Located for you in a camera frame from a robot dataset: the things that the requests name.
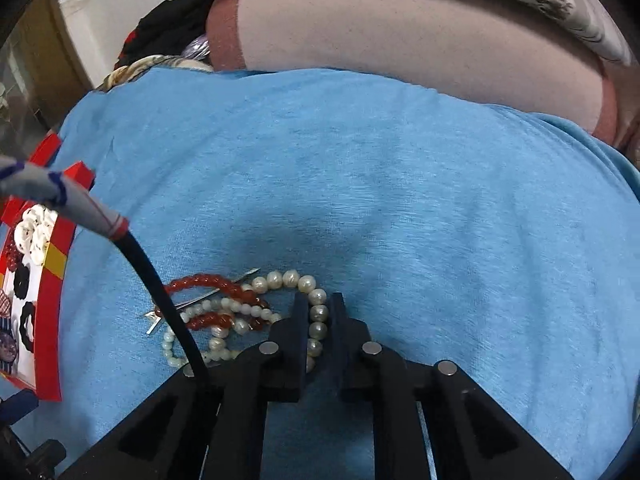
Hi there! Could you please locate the red bead bracelet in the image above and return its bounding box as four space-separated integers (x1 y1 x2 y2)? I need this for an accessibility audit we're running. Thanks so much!
154 272 271 333

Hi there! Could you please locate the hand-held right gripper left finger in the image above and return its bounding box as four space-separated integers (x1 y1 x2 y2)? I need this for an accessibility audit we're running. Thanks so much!
60 291 313 480

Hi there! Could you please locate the pink sofa backrest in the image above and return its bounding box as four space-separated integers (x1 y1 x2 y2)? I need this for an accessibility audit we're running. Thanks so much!
206 0 618 143

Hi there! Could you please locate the black plain hair tie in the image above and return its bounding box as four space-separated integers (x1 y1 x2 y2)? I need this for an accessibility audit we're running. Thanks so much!
19 301 39 351

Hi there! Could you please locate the silver metal hair clip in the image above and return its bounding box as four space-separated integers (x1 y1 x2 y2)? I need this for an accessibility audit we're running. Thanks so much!
141 267 262 336

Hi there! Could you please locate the dark clothes pile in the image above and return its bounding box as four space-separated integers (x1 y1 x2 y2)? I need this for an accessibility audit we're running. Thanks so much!
114 0 223 68

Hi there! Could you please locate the shiny lilac cloth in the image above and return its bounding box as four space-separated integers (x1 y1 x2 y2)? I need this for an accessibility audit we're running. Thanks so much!
181 35 216 64

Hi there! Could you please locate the large pearl bracelet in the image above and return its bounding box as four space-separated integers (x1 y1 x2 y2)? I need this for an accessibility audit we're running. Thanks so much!
207 270 331 375

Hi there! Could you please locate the patterned beige scarf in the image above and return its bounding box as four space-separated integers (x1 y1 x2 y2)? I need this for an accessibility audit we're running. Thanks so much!
95 54 213 92

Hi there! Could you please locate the red box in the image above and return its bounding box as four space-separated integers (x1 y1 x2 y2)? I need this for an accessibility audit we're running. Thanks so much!
0 132 97 403

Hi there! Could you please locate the black cable with white wrap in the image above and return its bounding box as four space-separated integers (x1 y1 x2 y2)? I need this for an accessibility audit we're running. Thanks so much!
0 155 211 392

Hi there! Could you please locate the wooden cabinet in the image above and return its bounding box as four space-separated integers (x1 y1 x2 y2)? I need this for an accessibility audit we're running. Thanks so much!
0 0 96 133

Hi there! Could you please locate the small pearl bracelet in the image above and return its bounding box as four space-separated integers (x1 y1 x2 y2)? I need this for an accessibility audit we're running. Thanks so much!
161 297 283 368

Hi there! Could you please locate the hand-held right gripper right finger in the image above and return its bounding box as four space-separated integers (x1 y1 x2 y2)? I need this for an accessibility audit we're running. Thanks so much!
327 292 576 480

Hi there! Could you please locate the blue blanket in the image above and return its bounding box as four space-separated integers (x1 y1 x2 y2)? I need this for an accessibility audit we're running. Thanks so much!
0 66 640 480

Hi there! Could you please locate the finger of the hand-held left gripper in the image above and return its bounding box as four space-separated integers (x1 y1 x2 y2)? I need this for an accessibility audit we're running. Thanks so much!
0 389 40 418
0 422 67 480

